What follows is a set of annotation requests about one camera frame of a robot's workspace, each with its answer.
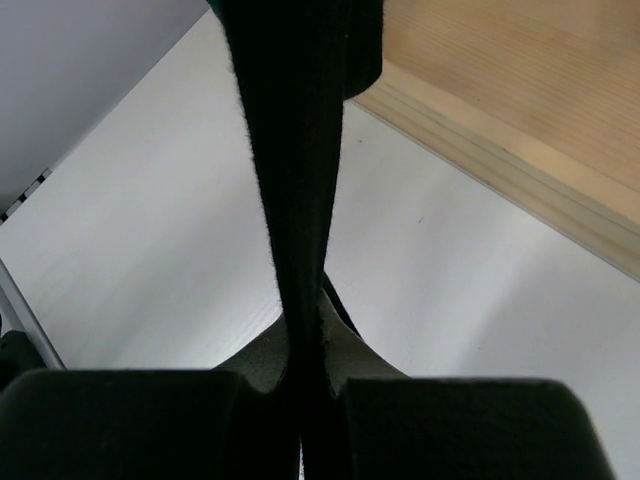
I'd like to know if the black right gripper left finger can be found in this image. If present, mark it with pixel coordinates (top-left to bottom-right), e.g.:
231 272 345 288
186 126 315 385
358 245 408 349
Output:
1 320 299 479

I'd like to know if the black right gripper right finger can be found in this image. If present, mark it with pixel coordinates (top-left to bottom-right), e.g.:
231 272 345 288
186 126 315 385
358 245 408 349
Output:
302 283 614 479

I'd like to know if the black sock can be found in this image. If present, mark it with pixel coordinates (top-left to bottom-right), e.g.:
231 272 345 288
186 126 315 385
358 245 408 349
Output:
211 1 383 479

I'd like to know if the wooden clothes rack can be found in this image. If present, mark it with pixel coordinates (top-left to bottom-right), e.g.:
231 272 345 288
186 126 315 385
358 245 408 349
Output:
358 1 639 277

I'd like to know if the aluminium frame rail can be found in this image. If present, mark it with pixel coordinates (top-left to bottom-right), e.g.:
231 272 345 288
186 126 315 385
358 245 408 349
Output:
0 167 66 371

